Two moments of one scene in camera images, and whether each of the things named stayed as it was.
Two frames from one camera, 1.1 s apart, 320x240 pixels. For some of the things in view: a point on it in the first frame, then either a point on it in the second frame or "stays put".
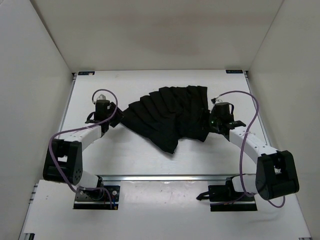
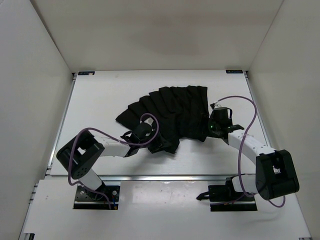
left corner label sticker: [86, 73] stays put
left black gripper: [120, 116] -> [158, 146]
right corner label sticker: [234, 71] stays put
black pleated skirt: [170, 114] stays put
